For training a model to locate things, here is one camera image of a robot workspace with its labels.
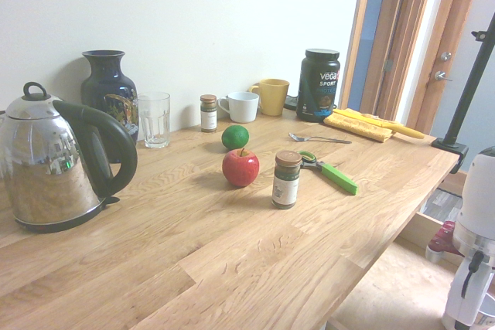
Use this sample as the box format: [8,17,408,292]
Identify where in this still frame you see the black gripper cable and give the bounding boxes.
[462,251,485,300]

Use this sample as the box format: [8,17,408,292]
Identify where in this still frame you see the wooden door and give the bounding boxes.
[361,0,440,122]

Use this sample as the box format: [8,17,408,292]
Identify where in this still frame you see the red apple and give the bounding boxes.
[221,147,261,188]

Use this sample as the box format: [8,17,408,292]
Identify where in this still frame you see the black protein powder tub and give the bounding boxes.
[295,48,341,123]

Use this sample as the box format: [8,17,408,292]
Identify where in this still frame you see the yellow folded cloth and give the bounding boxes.
[323,107,395,143]

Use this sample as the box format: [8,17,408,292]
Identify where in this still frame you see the green and black scissors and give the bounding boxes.
[296,150,359,196]

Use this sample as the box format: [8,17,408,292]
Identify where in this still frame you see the large spice jar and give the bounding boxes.
[271,150,303,210]

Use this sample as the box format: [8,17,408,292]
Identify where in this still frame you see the small spice jar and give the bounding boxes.
[200,94,218,134]

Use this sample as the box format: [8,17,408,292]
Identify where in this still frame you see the stainless steel electric kettle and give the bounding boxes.
[0,81,138,234]

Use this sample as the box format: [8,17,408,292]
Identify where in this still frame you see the metal spoon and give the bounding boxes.
[288,131,353,145]

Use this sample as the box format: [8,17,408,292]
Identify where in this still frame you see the black camera stand with clamp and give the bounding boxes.
[431,11,495,175]

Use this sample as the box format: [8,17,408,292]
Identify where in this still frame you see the green lime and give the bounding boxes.
[220,124,250,151]

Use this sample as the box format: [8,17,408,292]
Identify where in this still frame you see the clear drinking glass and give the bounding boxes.
[137,91,172,149]

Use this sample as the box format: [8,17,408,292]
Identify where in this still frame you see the red wrist camera mount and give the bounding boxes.
[425,220,463,264]

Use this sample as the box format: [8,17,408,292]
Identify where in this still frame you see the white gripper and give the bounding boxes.
[442,263,495,330]

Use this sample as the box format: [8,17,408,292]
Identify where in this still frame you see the white ceramic mug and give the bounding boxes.
[217,91,260,124]

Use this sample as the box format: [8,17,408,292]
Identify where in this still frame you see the dark blue painted vase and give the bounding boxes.
[80,49,139,164]

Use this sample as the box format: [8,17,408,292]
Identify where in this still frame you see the yellow ceramic mug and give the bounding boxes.
[247,78,291,117]

